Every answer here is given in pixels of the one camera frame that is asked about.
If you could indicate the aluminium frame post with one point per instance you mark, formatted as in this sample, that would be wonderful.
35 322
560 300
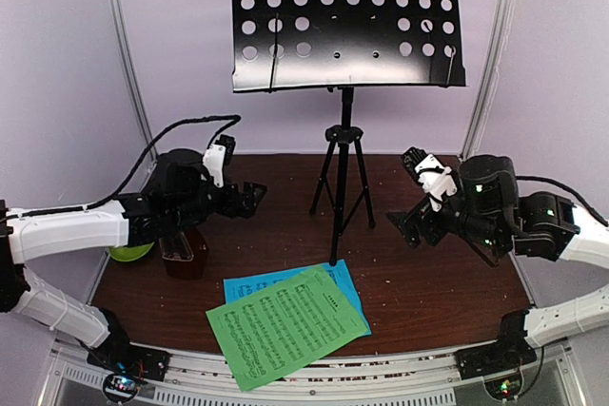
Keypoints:
489 78
128 68

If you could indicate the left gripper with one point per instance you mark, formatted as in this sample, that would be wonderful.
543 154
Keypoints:
247 205

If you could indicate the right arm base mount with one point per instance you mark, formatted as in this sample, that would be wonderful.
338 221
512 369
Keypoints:
500 367

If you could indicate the left aluminium frame post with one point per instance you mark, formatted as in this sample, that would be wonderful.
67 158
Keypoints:
128 68

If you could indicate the brown metronome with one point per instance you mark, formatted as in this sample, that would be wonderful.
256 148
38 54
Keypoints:
184 255

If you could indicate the green sheet music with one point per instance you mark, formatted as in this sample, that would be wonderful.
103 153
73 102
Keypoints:
285 327

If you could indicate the front aluminium rail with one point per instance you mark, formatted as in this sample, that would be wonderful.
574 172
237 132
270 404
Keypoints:
419 378

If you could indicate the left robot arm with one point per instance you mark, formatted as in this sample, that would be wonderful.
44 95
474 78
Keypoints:
183 190

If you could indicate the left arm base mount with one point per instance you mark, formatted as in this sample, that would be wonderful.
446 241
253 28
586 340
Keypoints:
130 372

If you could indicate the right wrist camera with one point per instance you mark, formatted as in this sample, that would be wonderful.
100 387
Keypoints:
435 179

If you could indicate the blue sheet music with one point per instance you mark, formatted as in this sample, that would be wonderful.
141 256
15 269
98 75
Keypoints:
238 288

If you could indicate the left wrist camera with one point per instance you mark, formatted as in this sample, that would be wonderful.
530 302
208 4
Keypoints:
217 156

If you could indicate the right aluminium frame post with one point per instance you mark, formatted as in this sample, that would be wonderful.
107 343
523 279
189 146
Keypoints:
489 78

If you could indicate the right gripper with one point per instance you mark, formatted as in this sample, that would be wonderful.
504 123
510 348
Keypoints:
407 228

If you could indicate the green saucer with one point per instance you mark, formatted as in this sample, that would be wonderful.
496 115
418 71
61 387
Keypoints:
129 254

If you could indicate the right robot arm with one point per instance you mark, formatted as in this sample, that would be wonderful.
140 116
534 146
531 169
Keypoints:
479 201

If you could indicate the black music stand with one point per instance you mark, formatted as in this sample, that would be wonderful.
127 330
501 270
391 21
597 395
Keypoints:
344 44

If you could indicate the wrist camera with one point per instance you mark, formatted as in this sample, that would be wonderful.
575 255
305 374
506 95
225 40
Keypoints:
217 156
435 179

